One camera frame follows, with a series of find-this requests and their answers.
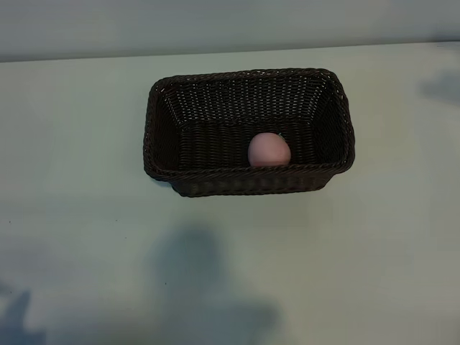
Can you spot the dark brown woven basket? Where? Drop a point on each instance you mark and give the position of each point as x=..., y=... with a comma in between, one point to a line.
x=215, y=143

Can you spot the pink peach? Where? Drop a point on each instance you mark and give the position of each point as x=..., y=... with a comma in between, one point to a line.
x=269, y=151

